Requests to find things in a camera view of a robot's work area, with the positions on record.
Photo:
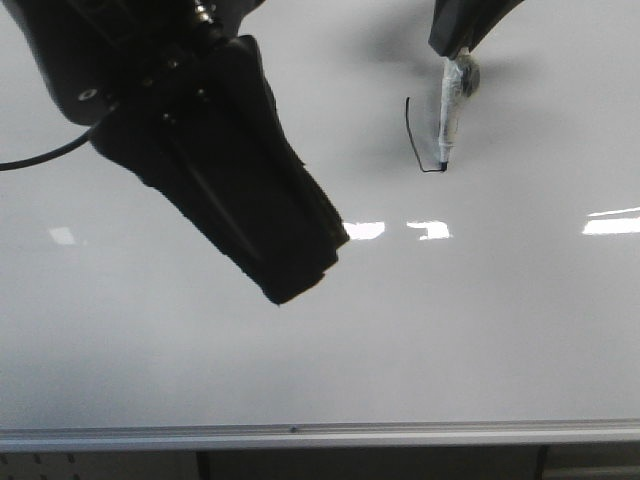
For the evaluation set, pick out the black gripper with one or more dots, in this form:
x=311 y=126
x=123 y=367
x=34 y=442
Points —
x=174 y=93

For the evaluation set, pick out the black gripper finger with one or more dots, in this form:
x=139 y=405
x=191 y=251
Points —
x=459 y=24

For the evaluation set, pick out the white black whiteboard marker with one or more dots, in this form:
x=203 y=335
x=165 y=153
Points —
x=460 y=81

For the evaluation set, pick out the white glossy whiteboard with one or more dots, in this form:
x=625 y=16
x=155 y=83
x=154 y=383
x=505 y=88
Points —
x=505 y=289

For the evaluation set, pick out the dark panel below whiteboard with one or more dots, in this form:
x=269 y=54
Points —
x=473 y=462

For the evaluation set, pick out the aluminium whiteboard tray rail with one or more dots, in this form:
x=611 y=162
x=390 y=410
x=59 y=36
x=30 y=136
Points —
x=323 y=435

